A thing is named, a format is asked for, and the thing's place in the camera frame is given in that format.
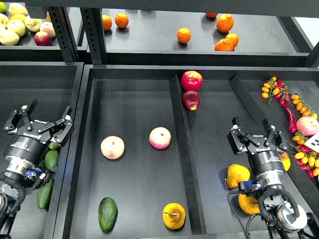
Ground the pale yellow apple with stem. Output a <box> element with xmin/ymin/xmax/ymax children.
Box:
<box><xmin>24</xmin><ymin>15</ymin><xmax>42</xmax><ymax>32</ymax></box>

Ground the dark red apple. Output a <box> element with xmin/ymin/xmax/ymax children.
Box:
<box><xmin>182</xmin><ymin>91</ymin><xmax>200</xmax><ymax>111</ymax></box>

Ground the orange under top shelf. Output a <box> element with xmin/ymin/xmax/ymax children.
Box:
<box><xmin>205</xmin><ymin>12</ymin><xmax>218</xmax><ymax>18</ymax></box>

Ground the pink apple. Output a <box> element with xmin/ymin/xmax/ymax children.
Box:
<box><xmin>149</xmin><ymin>127</ymin><xmax>171</xmax><ymax>150</ymax></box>
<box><xmin>100</xmin><ymin>135</ymin><xmax>125</xmax><ymax>160</ymax></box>

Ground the pink apple right tray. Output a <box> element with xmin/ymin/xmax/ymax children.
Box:
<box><xmin>297</xmin><ymin>116</ymin><xmax>319</xmax><ymax>136</ymax></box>

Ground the cherry tomato bunch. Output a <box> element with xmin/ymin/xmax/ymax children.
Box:
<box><xmin>261</xmin><ymin>76</ymin><xmax>290</xmax><ymax>105</ymax></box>
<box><xmin>287</xmin><ymin>130</ymin><xmax>319</xmax><ymax>179</ymax></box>

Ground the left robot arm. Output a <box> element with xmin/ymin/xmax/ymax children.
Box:
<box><xmin>0</xmin><ymin>100</ymin><xmax>74</xmax><ymax>239</ymax></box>

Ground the black left tray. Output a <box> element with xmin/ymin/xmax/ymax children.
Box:
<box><xmin>0</xmin><ymin>61</ymin><xmax>83</xmax><ymax>239</ymax></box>

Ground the cherry tomato bunch top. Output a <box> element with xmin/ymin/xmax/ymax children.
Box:
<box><xmin>261</xmin><ymin>76</ymin><xmax>290</xmax><ymax>105</ymax></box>

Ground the orange on shelf centre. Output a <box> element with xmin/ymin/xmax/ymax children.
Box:
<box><xmin>176</xmin><ymin>28</ymin><xmax>191</xmax><ymax>44</ymax></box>

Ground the orange on shelf behind front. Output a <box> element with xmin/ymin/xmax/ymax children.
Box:
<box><xmin>225</xmin><ymin>33</ymin><xmax>239</xmax><ymax>48</ymax></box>

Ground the pink apple left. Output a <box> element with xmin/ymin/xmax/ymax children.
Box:
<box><xmin>100</xmin><ymin>135</ymin><xmax>125</xmax><ymax>160</ymax></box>

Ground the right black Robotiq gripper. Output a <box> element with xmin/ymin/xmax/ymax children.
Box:
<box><xmin>227</xmin><ymin>117</ymin><xmax>288</xmax><ymax>176</ymax></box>

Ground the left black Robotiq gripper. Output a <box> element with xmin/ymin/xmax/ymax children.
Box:
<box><xmin>3</xmin><ymin>99</ymin><xmax>74</xmax><ymax>166</ymax></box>

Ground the black middle tray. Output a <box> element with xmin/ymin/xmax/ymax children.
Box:
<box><xmin>52</xmin><ymin>65</ymin><xmax>319</xmax><ymax>239</ymax></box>

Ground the pale peach on left shelf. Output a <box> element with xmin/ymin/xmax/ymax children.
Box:
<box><xmin>40</xmin><ymin>22</ymin><xmax>56</xmax><ymax>38</ymax></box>

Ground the black tray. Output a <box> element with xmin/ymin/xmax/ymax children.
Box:
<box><xmin>52</xmin><ymin>65</ymin><xmax>319</xmax><ymax>239</ymax></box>
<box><xmin>0</xmin><ymin>61</ymin><xmax>83</xmax><ymax>239</ymax></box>

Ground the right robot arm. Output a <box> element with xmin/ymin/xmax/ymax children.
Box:
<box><xmin>227</xmin><ymin>118</ymin><xmax>319</xmax><ymax>239</ymax></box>

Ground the bright red apple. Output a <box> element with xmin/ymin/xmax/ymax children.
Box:
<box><xmin>181</xmin><ymin>70</ymin><xmax>203</xmax><ymax>91</ymax></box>

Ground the red apple on left shelf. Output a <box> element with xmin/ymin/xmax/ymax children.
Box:
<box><xmin>34</xmin><ymin>31</ymin><xmax>53</xmax><ymax>46</ymax></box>

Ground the cherry tomato bunch bottom right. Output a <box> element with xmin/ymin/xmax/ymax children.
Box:
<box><xmin>287</xmin><ymin>130</ymin><xmax>319</xmax><ymax>179</ymax></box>

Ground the orange cherry tomato vine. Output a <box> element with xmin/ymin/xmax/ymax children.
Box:
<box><xmin>290</xmin><ymin>94</ymin><xmax>318</xmax><ymax>120</ymax></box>

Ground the large orange on shelf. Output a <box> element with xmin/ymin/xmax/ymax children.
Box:
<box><xmin>216</xmin><ymin>13</ymin><xmax>234</xmax><ymax>33</ymax></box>

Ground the pink apple centre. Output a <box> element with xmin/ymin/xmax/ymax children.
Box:
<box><xmin>149</xmin><ymin>127</ymin><xmax>171</xmax><ymax>150</ymax></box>

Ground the yellow pear by divider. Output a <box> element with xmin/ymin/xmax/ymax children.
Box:
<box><xmin>280</xmin><ymin>152</ymin><xmax>291</xmax><ymax>171</ymax></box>

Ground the black white marker card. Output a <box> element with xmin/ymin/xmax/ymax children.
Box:
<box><xmin>304</xmin><ymin>132</ymin><xmax>319</xmax><ymax>153</ymax></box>

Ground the red chili pepper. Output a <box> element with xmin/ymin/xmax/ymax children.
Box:
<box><xmin>282</xmin><ymin>105</ymin><xmax>297</xmax><ymax>133</ymax></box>

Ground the pale yellow pear front left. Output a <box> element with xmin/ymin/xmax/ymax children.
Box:
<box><xmin>0</xmin><ymin>29</ymin><xmax>20</xmax><ymax>46</ymax></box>

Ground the black shelf upright post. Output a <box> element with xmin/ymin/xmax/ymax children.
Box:
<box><xmin>80</xmin><ymin>7</ymin><xmax>107</xmax><ymax>65</ymax></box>

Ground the orange on shelf left edge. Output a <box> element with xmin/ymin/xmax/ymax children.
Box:
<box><xmin>102</xmin><ymin>14</ymin><xmax>112</xmax><ymax>31</ymax></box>

